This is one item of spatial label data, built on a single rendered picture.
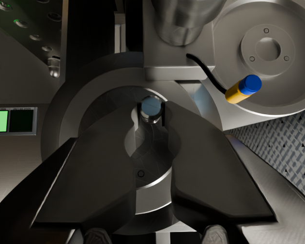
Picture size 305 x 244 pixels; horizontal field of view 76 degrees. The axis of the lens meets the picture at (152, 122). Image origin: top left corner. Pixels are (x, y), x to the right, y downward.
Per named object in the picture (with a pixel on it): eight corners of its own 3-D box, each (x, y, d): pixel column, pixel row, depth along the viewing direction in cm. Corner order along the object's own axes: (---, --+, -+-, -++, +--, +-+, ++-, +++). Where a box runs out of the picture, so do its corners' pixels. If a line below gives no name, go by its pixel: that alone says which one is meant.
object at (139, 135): (53, 138, 14) (129, 64, 14) (66, 139, 16) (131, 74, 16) (131, 215, 13) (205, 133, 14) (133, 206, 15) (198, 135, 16)
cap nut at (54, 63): (59, 57, 49) (58, 74, 48) (65, 64, 52) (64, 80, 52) (44, 57, 49) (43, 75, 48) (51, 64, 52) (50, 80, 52)
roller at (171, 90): (151, 41, 16) (235, 156, 15) (149, 106, 42) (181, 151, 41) (30, 117, 15) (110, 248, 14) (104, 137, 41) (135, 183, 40)
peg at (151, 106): (165, 98, 11) (160, 121, 11) (162, 107, 14) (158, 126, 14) (142, 92, 11) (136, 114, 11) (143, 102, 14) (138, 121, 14)
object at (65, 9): (71, -67, 19) (63, 125, 16) (114, 53, 42) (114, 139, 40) (66, -67, 19) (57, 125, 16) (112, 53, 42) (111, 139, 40)
